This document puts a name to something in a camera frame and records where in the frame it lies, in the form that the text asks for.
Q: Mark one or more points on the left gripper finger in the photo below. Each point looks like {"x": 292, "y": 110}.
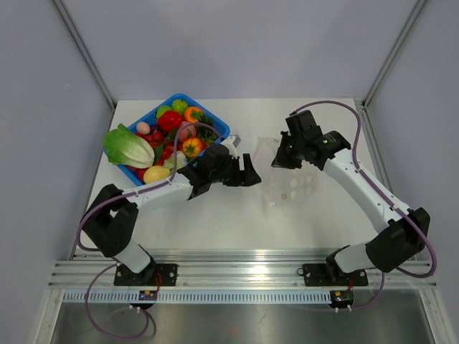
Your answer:
{"x": 250, "y": 178}
{"x": 245, "y": 162}

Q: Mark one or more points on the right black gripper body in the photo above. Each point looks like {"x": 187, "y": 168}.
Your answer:
{"x": 295, "y": 147}

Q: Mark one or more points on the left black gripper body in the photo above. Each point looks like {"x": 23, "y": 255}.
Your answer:
{"x": 229, "y": 175}

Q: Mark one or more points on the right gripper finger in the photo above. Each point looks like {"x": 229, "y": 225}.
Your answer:
{"x": 283, "y": 160}
{"x": 286, "y": 139}

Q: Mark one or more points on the clear dotted zip bag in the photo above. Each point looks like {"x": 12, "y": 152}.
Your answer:
{"x": 279, "y": 186}

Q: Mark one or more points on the pink peach toy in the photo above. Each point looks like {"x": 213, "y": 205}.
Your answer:
{"x": 186, "y": 130}

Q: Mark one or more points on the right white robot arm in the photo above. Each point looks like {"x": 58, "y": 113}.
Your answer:
{"x": 400, "y": 229}

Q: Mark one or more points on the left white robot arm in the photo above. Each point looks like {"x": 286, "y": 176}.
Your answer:
{"x": 111, "y": 218}

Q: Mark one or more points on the orange bell pepper toy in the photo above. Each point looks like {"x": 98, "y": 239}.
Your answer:
{"x": 192, "y": 147}

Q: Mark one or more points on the white cauliflower toy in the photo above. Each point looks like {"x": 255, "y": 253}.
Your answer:
{"x": 177, "y": 160}

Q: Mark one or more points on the pineapple toy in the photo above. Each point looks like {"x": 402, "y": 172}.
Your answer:
{"x": 205, "y": 132}

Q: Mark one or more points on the blue plastic bin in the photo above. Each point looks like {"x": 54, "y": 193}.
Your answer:
{"x": 136, "y": 174}

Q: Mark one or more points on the orange persimmon toy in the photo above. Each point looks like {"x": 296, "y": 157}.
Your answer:
{"x": 193, "y": 114}

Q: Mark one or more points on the yellow pear toy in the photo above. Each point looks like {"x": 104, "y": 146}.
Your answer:
{"x": 155, "y": 173}

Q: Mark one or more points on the green bumpy fruit toy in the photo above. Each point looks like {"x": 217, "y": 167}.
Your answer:
{"x": 179, "y": 105}

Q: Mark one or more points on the green apple toy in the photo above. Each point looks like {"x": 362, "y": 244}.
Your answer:
{"x": 161, "y": 110}

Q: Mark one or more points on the pink egg toy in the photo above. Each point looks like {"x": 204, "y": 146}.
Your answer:
{"x": 143, "y": 128}

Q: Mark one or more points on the green lettuce toy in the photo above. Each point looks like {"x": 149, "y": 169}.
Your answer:
{"x": 123, "y": 147}

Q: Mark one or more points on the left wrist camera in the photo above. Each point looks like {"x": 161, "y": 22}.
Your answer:
{"x": 231, "y": 143}

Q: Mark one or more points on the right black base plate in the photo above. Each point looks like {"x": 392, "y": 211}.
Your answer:
{"x": 316, "y": 275}

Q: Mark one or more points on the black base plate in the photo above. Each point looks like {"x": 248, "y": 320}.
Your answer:
{"x": 158, "y": 274}
{"x": 316, "y": 275}

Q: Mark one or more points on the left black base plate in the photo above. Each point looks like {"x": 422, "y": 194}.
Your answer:
{"x": 158, "y": 274}

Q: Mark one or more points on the slotted white cable duct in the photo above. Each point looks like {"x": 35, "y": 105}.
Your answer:
{"x": 213, "y": 297}

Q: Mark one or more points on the aluminium rail frame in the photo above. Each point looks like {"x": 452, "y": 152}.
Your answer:
{"x": 226, "y": 269}

